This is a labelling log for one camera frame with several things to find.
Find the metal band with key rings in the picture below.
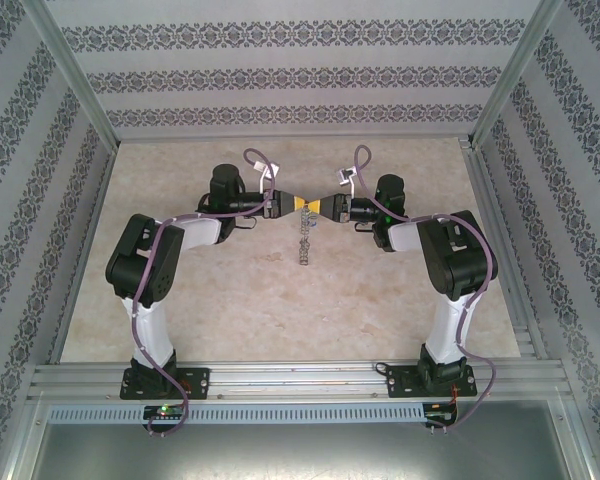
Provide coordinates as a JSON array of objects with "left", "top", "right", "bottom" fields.
[{"left": 295, "top": 209, "right": 314, "bottom": 267}]

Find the grey metal sheet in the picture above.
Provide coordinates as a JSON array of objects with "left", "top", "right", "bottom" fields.
[{"left": 9, "top": 422, "right": 591, "bottom": 480}]

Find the aluminium side rail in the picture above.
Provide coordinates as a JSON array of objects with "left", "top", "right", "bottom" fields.
[{"left": 462, "top": 139, "right": 549, "bottom": 359}]

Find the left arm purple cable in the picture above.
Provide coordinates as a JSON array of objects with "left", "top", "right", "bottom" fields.
[{"left": 129, "top": 147, "right": 277, "bottom": 436}]

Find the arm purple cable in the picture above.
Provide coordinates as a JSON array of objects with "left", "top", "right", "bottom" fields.
[
  {"left": 349, "top": 144, "right": 501, "bottom": 431},
  {"left": 129, "top": 147, "right": 277, "bottom": 436}
]

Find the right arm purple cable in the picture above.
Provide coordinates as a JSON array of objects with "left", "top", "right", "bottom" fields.
[{"left": 349, "top": 144, "right": 501, "bottom": 431}]

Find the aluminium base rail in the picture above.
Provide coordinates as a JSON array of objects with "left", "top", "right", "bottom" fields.
[{"left": 27, "top": 362, "right": 571, "bottom": 401}]

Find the aluminium frame post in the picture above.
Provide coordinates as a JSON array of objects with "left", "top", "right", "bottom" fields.
[
  {"left": 469, "top": 0, "right": 566, "bottom": 146},
  {"left": 17, "top": 0, "right": 119, "bottom": 146}
]

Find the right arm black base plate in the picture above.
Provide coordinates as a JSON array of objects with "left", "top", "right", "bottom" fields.
[{"left": 385, "top": 363, "right": 479, "bottom": 399}]

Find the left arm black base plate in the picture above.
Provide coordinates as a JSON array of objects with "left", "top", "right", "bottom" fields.
[{"left": 119, "top": 367, "right": 211, "bottom": 400}]

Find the slotted grey cable duct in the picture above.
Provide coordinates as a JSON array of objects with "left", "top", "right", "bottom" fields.
[{"left": 47, "top": 403, "right": 459, "bottom": 424}]

